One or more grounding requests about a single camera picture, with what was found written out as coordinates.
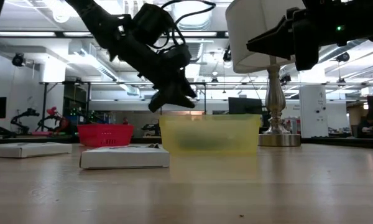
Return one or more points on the black shelving rack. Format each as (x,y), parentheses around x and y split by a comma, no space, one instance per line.
(76,102)

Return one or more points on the red plastic basket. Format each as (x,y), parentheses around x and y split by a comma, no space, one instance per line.
(105,135)

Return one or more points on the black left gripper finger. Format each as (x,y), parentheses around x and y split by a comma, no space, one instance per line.
(185,93)
(163,98)

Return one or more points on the black ceiling spotlight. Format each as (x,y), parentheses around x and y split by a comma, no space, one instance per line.
(342,57)
(227,55)
(18,59)

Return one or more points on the small black background robot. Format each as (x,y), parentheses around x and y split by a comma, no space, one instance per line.
(150,129)

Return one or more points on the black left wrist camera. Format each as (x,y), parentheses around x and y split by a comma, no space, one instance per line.
(152,23)

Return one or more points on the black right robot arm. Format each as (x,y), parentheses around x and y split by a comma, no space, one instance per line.
(354,18)

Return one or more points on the black background robot arm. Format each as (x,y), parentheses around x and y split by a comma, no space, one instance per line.
(20,119)

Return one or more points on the white flat box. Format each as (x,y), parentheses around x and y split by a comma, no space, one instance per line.
(124,158)
(25,150)

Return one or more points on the white pillar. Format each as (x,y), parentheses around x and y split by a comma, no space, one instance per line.
(313,112)

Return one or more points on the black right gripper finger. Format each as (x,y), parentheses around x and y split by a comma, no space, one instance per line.
(276,40)

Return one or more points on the person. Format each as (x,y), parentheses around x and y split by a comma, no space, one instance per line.
(365,127)

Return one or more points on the black computer monitor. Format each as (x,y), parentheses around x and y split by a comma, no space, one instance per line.
(245,105)

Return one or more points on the silver table lamp white shade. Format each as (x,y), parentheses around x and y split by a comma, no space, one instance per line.
(251,31)

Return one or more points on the yellow translucent plastic bin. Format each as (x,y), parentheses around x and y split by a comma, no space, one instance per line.
(209,124)

